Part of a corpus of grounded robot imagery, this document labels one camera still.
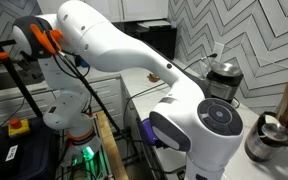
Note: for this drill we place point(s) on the wooden cart board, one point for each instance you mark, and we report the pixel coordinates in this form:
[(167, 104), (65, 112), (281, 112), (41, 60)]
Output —
[(112, 150)]

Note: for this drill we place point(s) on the black coffee grinder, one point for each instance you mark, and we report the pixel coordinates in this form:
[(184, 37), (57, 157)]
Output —
[(224, 83)]

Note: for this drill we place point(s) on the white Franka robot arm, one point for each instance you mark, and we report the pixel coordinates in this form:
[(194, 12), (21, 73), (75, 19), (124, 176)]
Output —
[(117, 50)]

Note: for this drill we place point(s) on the metal spoon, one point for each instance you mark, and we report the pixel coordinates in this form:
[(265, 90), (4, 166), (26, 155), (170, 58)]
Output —
[(274, 131)]

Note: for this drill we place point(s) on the dark wooden spoon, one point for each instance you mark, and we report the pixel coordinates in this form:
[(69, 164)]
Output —
[(153, 78)]

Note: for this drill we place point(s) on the black equipment case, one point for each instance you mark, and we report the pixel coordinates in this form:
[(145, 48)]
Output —
[(17, 156)]

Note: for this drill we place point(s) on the red emergency stop button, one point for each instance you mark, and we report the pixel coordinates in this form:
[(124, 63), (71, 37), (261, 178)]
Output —
[(19, 128)]

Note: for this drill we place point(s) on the orange clamp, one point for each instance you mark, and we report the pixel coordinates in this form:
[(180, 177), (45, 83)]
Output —
[(2, 55)]

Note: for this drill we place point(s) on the white wall outlet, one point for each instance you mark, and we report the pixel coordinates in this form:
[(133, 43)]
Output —
[(219, 50)]

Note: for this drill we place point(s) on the wooden spoon in holder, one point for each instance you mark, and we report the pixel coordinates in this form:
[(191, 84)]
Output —
[(285, 100)]

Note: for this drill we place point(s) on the white wall cabinet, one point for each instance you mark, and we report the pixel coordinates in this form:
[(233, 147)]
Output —
[(134, 8)]

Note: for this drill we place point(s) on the black frame pole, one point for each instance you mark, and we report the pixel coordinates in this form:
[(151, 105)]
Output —
[(14, 76)]

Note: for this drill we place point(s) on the black microwave oven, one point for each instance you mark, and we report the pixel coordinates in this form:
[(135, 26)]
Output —
[(157, 40)]

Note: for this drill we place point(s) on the metal utensil holder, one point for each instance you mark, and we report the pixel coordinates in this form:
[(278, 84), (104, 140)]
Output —
[(260, 146)]

